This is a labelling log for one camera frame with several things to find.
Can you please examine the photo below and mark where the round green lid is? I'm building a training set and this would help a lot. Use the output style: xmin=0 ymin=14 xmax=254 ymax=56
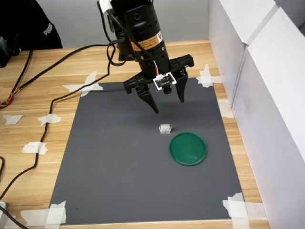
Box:
xmin=169 ymin=132 xmax=208 ymax=167

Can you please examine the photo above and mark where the white camera box with board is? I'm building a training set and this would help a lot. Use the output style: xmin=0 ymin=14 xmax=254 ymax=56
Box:
xmin=153 ymin=71 xmax=178 ymax=95

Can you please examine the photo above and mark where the person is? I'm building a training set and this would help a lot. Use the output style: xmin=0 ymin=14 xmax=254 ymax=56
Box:
xmin=0 ymin=0 xmax=64 ymax=52

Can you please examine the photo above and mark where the black cable with coloured wires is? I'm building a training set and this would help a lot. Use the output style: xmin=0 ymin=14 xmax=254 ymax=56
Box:
xmin=0 ymin=49 xmax=33 ymax=109

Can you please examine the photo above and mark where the black camera cable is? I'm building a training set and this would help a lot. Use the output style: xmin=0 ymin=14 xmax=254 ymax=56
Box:
xmin=0 ymin=0 xmax=134 ymax=200

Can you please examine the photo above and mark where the black device box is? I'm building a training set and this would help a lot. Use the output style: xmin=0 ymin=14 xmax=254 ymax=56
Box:
xmin=0 ymin=35 xmax=12 ymax=69

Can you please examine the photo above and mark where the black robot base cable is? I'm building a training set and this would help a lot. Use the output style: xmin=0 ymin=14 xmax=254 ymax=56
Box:
xmin=0 ymin=40 xmax=120 ymax=109

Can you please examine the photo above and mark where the dark grey mat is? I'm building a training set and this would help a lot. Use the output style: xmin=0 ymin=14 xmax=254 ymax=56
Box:
xmin=49 ymin=81 xmax=244 ymax=225

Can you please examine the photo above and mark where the thin black cable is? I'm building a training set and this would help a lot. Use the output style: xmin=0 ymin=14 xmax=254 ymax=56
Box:
xmin=0 ymin=205 xmax=29 ymax=229

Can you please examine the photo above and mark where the white tape piece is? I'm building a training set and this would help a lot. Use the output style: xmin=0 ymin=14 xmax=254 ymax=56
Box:
xmin=20 ymin=200 xmax=67 ymax=227
xmin=223 ymin=192 xmax=266 ymax=229
xmin=195 ymin=63 xmax=222 ymax=88
xmin=2 ymin=114 xmax=24 ymax=125
xmin=62 ymin=71 xmax=104 ymax=97
xmin=21 ymin=141 xmax=48 ymax=155
xmin=38 ymin=114 xmax=62 ymax=126
xmin=217 ymin=100 xmax=235 ymax=119

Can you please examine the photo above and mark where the white partition panel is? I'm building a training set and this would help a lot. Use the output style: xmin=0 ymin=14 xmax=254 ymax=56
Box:
xmin=231 ymin=4 xmax=305 ymax=229
xmin=208 ymin=0 xmax=279 ymax=108

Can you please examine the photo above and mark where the small white plastic terminal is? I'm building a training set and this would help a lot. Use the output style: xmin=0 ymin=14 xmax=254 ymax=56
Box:
xmin=159 ymin=123 xmax=173 ymax=135

